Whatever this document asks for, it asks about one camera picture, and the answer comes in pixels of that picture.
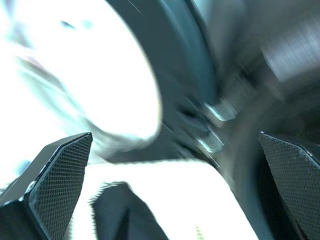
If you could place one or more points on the round washing machine door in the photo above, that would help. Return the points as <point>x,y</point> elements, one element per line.
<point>175,62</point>

